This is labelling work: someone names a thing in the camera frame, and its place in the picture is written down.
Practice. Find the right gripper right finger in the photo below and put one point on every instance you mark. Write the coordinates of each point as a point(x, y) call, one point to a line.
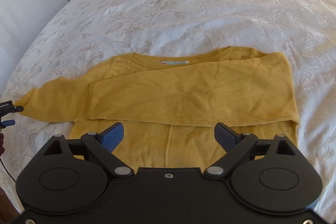
point(238, 148)

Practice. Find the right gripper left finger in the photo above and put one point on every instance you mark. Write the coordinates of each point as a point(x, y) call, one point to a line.
point(100, 147)

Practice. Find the mustard yellow knit sweater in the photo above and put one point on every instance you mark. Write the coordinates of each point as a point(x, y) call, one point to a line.
point(169, 106)

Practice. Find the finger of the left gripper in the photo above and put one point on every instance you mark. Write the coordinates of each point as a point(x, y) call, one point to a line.
point(8, 107)
point(5, 124)

